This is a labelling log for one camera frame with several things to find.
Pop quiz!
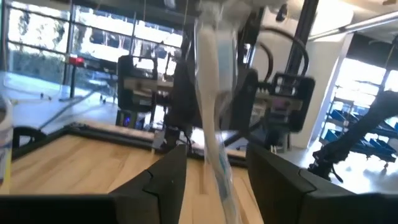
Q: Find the black equipment box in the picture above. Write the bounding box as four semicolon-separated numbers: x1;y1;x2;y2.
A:
117;55;158;110

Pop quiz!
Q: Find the yellow Lysol wipes canister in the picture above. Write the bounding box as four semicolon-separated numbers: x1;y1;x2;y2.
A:
0;95;14;189

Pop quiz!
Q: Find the blue white toothbrush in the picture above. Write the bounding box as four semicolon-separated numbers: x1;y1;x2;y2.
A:
194;18;245;224

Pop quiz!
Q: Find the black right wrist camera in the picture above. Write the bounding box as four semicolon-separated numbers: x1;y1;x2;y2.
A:
269;72;317;133

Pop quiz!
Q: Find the black table frame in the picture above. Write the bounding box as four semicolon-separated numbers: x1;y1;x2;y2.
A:
11;121;249;167

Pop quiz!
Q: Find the black upright post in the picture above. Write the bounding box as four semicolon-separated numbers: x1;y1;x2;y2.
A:
284;0;320;77

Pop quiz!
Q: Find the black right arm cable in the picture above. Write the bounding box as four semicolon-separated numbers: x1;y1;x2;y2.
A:
257;27;310;77

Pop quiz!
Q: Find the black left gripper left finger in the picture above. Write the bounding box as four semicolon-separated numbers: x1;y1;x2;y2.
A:
0;145;187;224

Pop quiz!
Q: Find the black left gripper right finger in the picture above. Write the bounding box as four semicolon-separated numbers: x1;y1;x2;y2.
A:
248;143;398;224

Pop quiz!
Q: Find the red light on stand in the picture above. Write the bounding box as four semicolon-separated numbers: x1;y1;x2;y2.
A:
65;54;87;100

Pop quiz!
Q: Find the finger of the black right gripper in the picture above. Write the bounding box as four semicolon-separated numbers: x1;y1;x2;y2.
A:
170;55;201;128
231;68;259;133

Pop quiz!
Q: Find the black computer blue light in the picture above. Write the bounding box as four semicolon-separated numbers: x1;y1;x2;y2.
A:
115;109;138;129

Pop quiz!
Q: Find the blue storage bins rack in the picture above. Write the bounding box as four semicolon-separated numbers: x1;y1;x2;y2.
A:
322;95;398;164

